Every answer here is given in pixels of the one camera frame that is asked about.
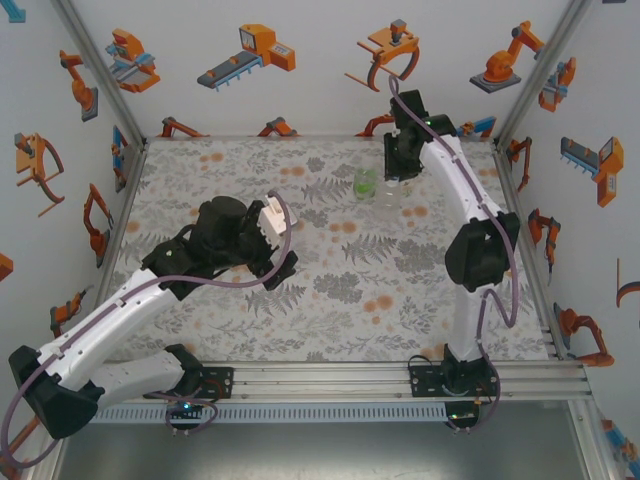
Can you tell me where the green transparent cup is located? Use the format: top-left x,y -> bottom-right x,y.
352,167 -> 380,205

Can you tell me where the clear unlabelled plastic bottle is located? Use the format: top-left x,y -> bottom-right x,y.
380,175 -> 405,214

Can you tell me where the floral patterned tablecloth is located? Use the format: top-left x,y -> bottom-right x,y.
102,138 -> 559,364

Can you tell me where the grey metal base panel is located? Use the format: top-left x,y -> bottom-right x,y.
54,399 -> 589,480

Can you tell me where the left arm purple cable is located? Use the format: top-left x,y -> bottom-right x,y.
0,189 -> 296,471

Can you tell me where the aluminium frame side rail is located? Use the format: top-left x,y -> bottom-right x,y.
94,139 -> 150,301
491,139 -> 569,361

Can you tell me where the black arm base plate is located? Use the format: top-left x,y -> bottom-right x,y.
408,362 -> 446,399
198,366 -> 235,400

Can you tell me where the perforated metal cable tray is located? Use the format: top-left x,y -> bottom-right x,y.
92,402 -> 449,426

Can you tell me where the aluminium frame post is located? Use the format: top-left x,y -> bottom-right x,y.
49,0 -> 150,151
567,399 -> 619,480
27,434 -> 69,480
492,0 -> 599,151

